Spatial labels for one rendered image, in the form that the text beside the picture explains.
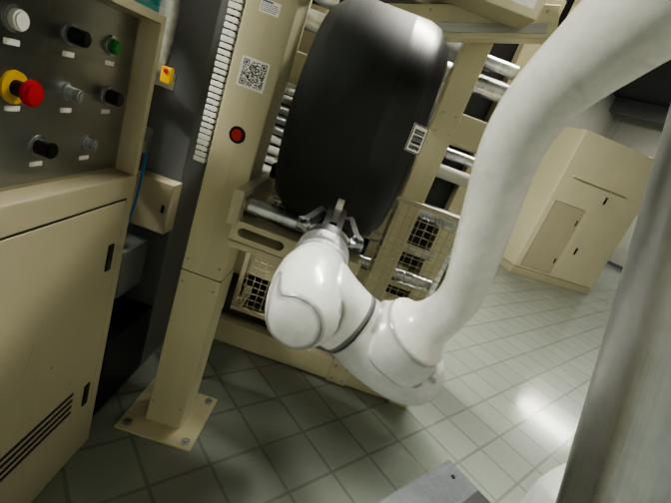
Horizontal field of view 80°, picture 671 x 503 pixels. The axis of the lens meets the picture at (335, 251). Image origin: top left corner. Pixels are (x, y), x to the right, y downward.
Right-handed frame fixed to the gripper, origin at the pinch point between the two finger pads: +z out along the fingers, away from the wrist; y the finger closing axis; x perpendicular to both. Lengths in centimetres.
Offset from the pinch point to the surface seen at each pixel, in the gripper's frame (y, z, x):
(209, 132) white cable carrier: 40.7, 28.7, 2.6
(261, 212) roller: 19.2, 18.2, 15.0
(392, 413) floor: -58, 63, 112
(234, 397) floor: 14, 38, 109
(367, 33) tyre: 7.0, 17.9, -33.3
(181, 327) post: 35, 19, 64
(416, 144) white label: -11.1, 10.7, -16.6
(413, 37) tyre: -2.6, 21.0, -35.8
